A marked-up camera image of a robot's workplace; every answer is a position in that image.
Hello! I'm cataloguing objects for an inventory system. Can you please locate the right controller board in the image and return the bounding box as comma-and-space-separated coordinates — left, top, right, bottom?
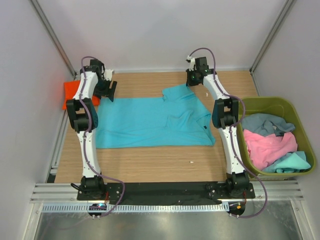
227, 202, 246, 218

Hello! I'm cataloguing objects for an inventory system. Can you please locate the folded orange t shirt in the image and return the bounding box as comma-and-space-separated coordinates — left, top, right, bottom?
62, 80, 100, 110

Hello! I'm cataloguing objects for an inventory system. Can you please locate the pink t shirt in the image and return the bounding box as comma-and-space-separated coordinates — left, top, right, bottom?
243, 129, 298, 171

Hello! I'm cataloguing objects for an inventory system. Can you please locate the aluminium frame rail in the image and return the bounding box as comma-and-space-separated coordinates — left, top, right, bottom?
30, 180, 304, 203

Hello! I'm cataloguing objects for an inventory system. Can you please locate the green plastic bin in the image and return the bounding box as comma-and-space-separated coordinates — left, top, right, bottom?
237, 96, 316, 180

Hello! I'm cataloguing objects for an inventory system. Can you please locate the controller board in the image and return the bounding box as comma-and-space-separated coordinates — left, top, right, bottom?
88, 203, 108, 220
227, 202, 246, 218

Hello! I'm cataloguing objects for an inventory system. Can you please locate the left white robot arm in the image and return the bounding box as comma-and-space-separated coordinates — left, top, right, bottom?
66, 56, 117, 201

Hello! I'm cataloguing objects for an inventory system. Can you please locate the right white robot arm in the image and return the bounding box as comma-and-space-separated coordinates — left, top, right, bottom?
186, 55, 250, 198

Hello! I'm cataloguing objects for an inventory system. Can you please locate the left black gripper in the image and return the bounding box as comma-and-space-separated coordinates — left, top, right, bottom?
92, 78, 117, 102

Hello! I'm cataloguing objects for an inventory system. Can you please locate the slotted cable duct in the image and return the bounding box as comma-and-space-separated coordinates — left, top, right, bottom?
41, 202, 229, 214

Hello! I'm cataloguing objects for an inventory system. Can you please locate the light teal t shirt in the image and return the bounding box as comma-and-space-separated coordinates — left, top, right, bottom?
262, 151, 311, 174

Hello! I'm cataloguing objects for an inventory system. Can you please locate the grey blue t shirt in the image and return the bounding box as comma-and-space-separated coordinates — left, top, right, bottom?
241, 113, 296, 137

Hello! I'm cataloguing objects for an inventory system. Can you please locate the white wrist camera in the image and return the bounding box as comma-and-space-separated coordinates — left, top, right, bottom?
103, 69, 115, 82
186, 55, 196, 71

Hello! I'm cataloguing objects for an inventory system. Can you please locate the left controller board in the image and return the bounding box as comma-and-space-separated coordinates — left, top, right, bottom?
88, 203, 108, 220

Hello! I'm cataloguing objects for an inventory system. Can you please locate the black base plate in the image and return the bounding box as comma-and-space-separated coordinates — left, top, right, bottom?
70, 181, 256, 206

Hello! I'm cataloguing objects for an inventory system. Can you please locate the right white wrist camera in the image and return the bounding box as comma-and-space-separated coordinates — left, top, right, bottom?
186, 55, 196, 71

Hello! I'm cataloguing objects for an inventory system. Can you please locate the turquoise blue t shirt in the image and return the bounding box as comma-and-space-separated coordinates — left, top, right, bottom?
95, 84, 216, 149

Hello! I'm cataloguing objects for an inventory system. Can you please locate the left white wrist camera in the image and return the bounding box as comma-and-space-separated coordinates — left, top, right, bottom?
103, 69, 115, 82

